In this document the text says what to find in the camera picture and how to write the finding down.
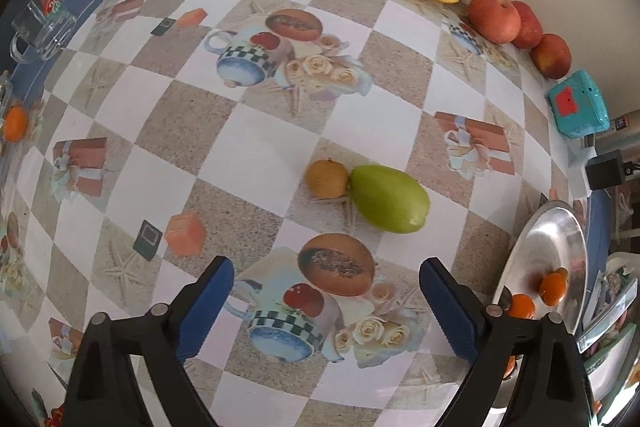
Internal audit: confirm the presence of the small orange tangerine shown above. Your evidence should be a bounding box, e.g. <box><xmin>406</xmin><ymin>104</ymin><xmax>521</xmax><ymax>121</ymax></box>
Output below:
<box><xmin>538</xmin><ymin>271</ymin><xmax>568</xmax><ymax>308</ymax></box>

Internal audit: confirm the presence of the green mango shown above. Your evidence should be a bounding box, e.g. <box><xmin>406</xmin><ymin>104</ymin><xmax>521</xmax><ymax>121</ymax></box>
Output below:
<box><xmin>349</xmin><ymin>165</ymin><xmax>431</xmax><ymax>234</ymax></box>

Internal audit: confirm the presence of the large orange tangerine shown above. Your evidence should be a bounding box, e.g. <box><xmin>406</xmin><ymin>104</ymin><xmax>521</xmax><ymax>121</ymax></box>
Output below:
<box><xmin>508</xmin><ymin>294</ymin><xmax>536</xmax><ymax>320</ymax></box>

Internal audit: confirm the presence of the small brown kiwi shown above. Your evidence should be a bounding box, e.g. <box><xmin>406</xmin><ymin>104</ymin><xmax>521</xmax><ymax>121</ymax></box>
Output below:
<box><xmin>555</xmin><ymin>268</ymin><xmax>568</xmax><ymax>281</ymax></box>

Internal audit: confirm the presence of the silver metal tray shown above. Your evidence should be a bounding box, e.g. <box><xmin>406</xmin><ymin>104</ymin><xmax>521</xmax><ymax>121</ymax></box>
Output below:
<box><xmin>492</xmin><ymin>200</ymin><xmax>588</xmax><ymax>334</ymax></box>

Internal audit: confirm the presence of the black small device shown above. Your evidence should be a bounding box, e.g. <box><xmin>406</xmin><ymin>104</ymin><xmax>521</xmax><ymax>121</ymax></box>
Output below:
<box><xmin>585</xmin><ymin>150</ymin><xmax>626</xmax><ymax>191</ymax></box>

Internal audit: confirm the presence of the teal box with red label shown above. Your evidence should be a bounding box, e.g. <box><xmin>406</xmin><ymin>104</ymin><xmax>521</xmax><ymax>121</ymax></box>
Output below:
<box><xmin>546</xmin><ymin>69</ymin><xmax>610</xmax><ymax>139</ymax></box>

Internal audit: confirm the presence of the tangerine by plastic container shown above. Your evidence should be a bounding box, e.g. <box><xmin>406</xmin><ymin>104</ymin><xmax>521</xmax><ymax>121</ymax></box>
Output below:
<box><xmin>2</xmin><ymin>105</ymin><xmax>29</xmax><ymax>143</ymax></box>

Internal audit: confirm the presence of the clear plastic container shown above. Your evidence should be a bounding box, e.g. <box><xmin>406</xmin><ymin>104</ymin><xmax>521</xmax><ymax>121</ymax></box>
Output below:
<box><xmin>0</xmin><ymin>70</ymin><xmax>13</xmax><ymax>157</ymax></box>

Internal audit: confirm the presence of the right red apple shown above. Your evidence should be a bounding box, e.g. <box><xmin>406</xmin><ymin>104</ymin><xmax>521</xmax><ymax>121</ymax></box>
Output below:
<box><xmin>530</xmin><ymin>34</ymin><xmax>572</xmax><ymax>80</ymax></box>

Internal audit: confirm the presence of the middle red apple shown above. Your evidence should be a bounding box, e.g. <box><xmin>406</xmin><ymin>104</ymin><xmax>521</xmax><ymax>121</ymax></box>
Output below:
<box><xmin>512</xmin><ymin>1</ymin><xmax>544</xmax><ymax>50</ymax></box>

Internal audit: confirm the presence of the glass mug with logo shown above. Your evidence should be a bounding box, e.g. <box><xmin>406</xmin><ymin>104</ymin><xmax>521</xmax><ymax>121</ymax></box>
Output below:
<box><xmin>9</xmin><ymin>0</ymin><xmax>76</xmax><ymax>64</ymax></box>

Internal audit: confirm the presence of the large red apple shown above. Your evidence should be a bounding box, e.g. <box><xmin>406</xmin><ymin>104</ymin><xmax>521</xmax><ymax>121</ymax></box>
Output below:
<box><xmin>468</xmin><ymin>0</ymin><xmax>521</xmax><ymax>44</ymax></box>

